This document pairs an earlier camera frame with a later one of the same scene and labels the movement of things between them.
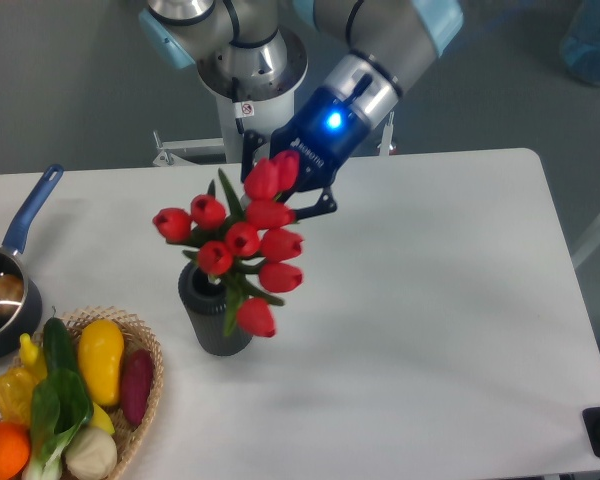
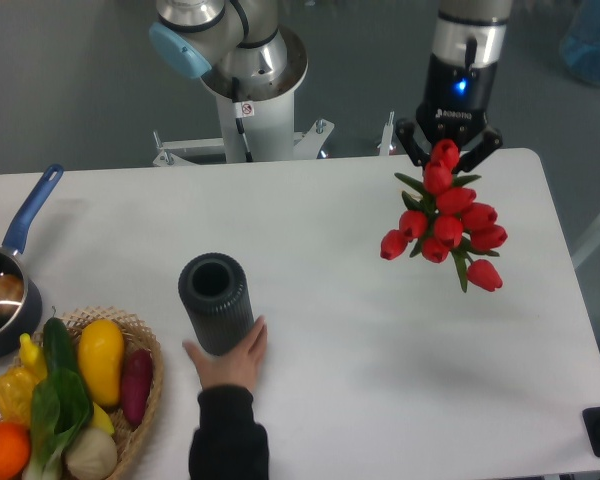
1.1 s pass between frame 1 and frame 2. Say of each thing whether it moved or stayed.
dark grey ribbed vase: stayed
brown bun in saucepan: stayed
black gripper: moved
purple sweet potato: stayed
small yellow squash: stayed
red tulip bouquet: moved
